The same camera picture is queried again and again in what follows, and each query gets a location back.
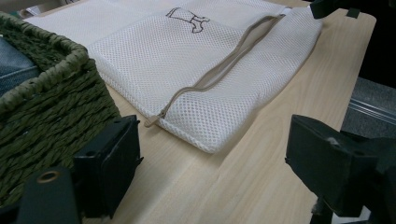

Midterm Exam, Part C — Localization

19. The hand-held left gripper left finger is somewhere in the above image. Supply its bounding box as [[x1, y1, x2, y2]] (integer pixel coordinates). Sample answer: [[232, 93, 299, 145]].
[[74, 114, 144, 219]]

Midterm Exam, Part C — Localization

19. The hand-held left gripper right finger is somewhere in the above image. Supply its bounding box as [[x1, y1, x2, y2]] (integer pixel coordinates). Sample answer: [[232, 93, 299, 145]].
[[284, 114, 387, 218]]

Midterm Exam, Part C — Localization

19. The green woven basket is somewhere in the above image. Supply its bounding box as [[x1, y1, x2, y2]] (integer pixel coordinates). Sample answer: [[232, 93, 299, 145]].
[[0, 11, 123, 208]]

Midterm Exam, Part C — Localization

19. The white mesh laundry bag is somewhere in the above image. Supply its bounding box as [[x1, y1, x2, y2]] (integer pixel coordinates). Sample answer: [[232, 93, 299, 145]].
[[24, 0, 323, 154]]

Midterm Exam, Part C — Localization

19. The blue denim garment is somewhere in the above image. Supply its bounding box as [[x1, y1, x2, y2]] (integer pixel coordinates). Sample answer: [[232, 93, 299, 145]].
[[0, 36, 41, 96]]

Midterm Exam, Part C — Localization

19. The black curtain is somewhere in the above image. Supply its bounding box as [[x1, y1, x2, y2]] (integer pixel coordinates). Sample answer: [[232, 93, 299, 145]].
[[358, 0, 396, 90]]

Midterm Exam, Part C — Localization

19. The black tape piece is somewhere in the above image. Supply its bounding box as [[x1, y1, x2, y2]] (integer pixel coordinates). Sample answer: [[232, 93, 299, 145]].
[[346, 7, 361, 20]]

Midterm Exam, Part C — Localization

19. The metal floor rail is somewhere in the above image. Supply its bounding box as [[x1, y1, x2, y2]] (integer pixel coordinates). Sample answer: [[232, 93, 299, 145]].
[[347, 96, 396, 126]]

